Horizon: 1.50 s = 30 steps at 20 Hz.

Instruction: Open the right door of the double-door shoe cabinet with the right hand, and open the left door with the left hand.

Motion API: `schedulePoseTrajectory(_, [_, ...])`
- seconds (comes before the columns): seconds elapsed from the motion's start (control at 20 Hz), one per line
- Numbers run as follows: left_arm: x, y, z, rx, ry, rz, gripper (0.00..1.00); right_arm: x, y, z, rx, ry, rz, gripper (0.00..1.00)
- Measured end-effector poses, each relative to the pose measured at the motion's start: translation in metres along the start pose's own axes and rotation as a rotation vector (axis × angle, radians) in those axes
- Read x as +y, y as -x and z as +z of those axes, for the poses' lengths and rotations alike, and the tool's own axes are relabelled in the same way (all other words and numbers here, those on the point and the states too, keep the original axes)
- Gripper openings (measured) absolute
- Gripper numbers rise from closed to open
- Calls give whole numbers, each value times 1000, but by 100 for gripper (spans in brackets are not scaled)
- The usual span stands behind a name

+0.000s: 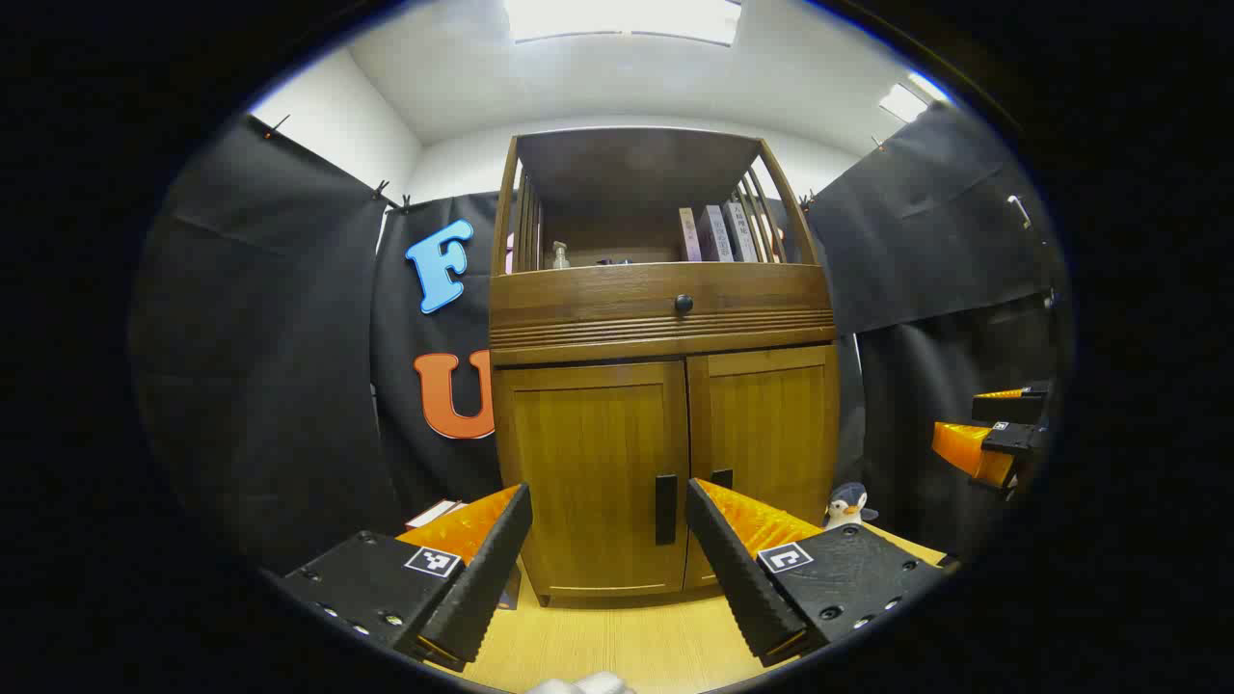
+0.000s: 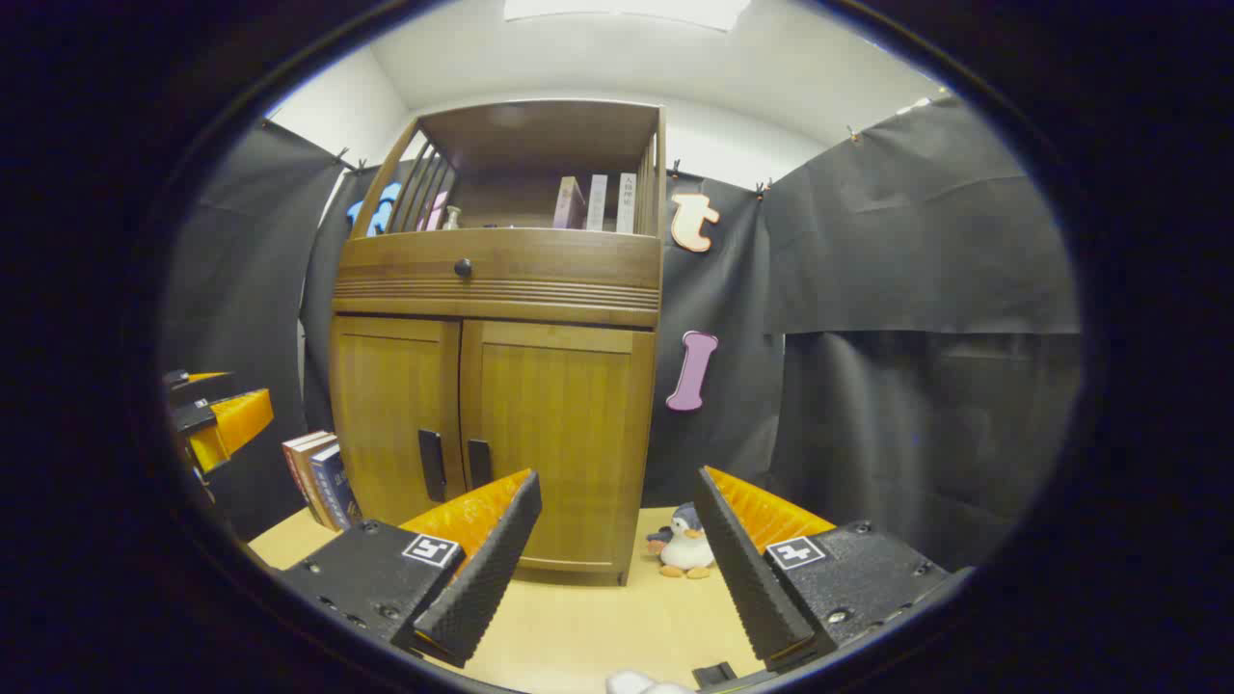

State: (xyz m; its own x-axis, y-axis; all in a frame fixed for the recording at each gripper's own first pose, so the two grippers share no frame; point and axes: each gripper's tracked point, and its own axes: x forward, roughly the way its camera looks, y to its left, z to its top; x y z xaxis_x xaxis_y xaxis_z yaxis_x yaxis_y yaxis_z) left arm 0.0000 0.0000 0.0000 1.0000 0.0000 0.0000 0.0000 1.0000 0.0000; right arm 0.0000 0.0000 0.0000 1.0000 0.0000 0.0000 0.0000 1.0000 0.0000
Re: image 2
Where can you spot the grey book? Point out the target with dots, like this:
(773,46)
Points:
(597,203)

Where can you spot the small pale vase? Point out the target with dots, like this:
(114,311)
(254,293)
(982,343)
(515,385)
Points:
(450,219)

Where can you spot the white book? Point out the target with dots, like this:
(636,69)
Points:
(626,203)

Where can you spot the ceiling light panel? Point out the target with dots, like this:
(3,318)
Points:
(627,10)

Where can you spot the black backdrop cloth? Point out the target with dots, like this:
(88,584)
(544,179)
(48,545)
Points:
(916,289)

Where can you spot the red book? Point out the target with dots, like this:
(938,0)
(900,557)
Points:
(297,463)

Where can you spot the blue book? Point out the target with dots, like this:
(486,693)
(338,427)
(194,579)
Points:
(335,492)

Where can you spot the wooden double-door shoe cabinet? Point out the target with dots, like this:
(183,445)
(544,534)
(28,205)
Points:
(540,135)

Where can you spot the penguin plush toy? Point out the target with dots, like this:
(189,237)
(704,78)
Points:
(686,545)

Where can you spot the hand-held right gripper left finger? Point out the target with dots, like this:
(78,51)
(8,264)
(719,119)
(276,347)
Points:
(482,578)

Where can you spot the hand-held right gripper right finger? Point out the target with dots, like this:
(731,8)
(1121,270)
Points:
(747,578)

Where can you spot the wooden shoe cabinet door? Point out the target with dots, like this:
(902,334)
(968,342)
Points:
(386,414)
(569,414)

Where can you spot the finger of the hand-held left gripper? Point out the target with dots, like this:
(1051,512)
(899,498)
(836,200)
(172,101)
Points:
(202,388)
(236,419)

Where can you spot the wooden cabinet drawer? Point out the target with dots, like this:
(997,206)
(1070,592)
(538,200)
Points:
(559,265)

